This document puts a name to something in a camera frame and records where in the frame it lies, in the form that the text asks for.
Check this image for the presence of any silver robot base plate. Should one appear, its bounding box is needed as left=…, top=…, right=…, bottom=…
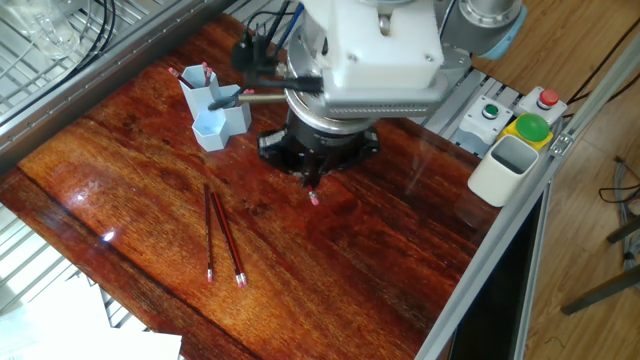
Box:
left=440, top=45, right=476, bottom=83

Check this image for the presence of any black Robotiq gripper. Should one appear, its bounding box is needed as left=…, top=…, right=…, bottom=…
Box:
left=258, top=122, right=382, bottom=193

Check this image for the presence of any clear plastic container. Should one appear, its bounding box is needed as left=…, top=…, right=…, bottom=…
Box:
left=8, top=0, right=83, bottom=59

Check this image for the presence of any white control button box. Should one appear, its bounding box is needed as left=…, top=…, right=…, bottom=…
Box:
left=458, top=86, right=569, bottom=153

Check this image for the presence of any light blue hexagonal pen holder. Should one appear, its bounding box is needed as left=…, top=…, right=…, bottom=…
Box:
left=177, top=62, right=252, bottom=152

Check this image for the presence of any black cable bundle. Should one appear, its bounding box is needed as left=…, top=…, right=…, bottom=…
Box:
left=55, top=0, right=121, bottom=63

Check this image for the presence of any white rounded rectangular pen holder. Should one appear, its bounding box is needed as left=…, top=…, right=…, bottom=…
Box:
left=467, top=134, right=542, bottom=209

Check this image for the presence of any brown wood-grain board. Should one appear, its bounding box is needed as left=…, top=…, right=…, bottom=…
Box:
left=0, top=20, right=503, bottom=360

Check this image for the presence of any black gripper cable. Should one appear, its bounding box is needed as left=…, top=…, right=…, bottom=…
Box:
left=232, top=3, right=326, bottom=101

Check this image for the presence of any large white paper sheet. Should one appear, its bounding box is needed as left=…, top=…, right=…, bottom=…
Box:
left=0, top=288, right=113, bottom=360

